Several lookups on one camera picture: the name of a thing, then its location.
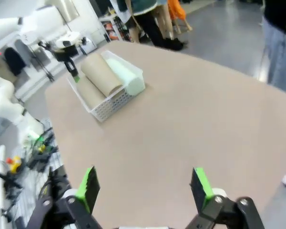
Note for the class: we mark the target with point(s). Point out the person in black shirt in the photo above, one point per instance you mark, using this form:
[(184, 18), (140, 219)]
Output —
[(278, 52)]

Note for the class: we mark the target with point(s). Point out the white perforated plastic basket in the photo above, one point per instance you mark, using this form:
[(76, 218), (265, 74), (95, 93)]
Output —
[(109, 105)]

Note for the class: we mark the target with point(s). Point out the brown paper-textured cup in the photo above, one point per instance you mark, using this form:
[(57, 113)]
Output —
[(89, 95)]

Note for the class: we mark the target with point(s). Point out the brown cardboard roll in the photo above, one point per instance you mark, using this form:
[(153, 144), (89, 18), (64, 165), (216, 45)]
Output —
[(100, 71)]

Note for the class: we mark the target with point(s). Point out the pale green cup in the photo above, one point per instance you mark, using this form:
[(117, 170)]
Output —
[(126, 76)]

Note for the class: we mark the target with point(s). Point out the person in green puffer jacket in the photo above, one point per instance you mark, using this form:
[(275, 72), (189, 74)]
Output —
[(147, 26)]

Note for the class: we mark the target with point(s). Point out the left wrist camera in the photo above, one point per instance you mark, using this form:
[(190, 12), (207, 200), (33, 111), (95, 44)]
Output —
[(68, 40)]

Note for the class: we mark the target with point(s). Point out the yellow toy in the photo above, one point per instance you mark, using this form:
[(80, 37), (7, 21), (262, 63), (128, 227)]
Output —
[(14, 164)]

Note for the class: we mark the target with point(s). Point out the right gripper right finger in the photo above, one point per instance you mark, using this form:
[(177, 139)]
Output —
[(202, 190)]

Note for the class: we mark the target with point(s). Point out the white shelf with orange boxes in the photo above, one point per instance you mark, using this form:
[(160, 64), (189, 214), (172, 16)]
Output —
[(112, 29)]

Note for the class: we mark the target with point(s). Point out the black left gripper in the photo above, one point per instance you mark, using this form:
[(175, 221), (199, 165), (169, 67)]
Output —
[(64, 53)]

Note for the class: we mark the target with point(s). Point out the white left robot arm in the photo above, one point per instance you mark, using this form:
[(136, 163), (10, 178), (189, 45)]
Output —
[(4, 28)]

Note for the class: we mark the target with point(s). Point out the mannequin in orange garment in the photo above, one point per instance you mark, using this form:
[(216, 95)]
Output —
[(176, 9)]

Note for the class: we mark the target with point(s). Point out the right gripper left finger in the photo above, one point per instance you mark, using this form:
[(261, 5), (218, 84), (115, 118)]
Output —
[(85, 198)]

